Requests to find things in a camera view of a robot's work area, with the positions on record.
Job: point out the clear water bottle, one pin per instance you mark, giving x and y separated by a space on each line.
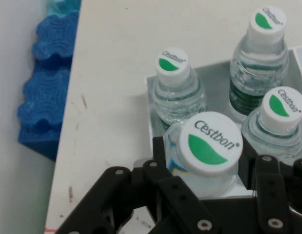
172 65
282 107
209 146
265 24

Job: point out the blue and white cardboard box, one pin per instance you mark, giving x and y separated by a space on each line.
214 78

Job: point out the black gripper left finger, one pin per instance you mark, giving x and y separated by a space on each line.
131 190

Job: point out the dark blue foam mat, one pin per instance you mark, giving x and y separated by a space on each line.
48 97

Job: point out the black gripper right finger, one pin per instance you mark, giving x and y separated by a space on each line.
270 190

